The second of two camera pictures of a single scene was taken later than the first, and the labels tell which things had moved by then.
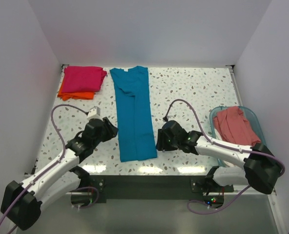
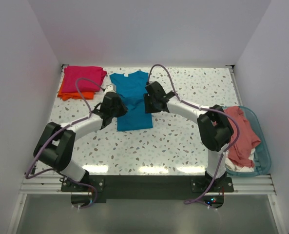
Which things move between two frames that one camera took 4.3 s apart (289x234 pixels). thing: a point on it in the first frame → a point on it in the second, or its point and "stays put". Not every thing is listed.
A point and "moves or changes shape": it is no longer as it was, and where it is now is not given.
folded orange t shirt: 75,95 stays put
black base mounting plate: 153,187 stays put
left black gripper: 111,130 → 124,109
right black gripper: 161,144 → 148,109
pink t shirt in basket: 234,128 stays put
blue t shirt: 136,135 moves or changes shape
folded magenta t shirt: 83,79 stays put
